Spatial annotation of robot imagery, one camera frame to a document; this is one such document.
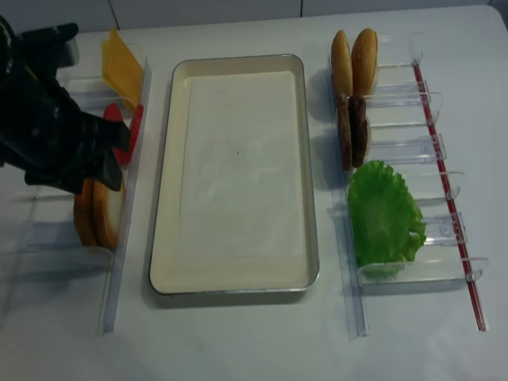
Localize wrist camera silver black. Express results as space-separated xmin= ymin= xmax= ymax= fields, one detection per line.
xmin=17 ymin=22 xmax=79 ymax=75

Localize bun slice with white face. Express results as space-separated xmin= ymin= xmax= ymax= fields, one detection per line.
xmin=93 ymin=180 xmax=125 ymax=250

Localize brown meat patty left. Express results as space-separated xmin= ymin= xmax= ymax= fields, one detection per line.
xmin=337 ymin=94 xmax=352 ymax=171

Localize red tomato slice thick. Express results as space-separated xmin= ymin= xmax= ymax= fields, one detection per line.
xmin=103 ymin=102 xmax=131 ymax=167

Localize red tomato slice thin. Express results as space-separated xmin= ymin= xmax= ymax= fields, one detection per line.
xmin=129 ymin=104 xmax=144 ymax=152

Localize bun half left on right rack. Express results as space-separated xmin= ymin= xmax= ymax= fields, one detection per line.
xmin=331 ymin=29 xmax=353 ymax=97

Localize clear acrylic rack left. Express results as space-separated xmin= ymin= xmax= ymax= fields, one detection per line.
xmin=1 ymin=43 xmax=152 ymax=341

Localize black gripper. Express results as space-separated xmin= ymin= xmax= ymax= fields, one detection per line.
xmin=7 ymin=75 xmax=130 ymax=194

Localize brown meat patty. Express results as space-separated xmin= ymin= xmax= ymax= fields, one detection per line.
xmin=337 ymin=94 xmax=352 ymax=171
xmin=348 ymin=95 xmax=368 ymax=167

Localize brown meat patty right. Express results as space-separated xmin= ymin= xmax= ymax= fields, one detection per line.
xmin=348 ymin=95 xmax=368 ymax=167

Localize yellow cheese slices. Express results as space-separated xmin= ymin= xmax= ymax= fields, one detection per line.
xmin=102 ymin=29 xmax=144 ymax=110

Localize white paper tray liner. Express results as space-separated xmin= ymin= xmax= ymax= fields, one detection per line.
xmin=179 ymin=71 xmax=303 ymax=259

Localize clear acrylic rack right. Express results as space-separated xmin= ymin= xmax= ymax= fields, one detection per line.
xmin=325 ymin=29 xmax=488 ymax=338

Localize bun slice rear brown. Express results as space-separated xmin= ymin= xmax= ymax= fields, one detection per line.
xmin=73 ymin=179 xmax=100 ymax=247

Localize bun half on rack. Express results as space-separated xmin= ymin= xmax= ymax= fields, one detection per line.
xmin=352 ymin=28 xmax=378 ymax=95
xmin=331 ymin=29 xmax=353 ymax=97

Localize cream metal baking tray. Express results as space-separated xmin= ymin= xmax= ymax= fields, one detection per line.
xmin=149 ymin=54 xmax=319 ymax=295

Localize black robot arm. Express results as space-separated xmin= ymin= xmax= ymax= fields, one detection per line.
xmin=1 ymin=19 xmax=130 ymax=194

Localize green lettuce leaf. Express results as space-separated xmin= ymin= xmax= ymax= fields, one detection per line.
xmin=347 ymin=160 xmax=426 ymax=277

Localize clear acrylic rack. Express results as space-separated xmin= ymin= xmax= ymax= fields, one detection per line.
xmin=325 ymin=29 xmax=488 ymax=338
xmin=1 ymin=43 xmax=152 ymax=341

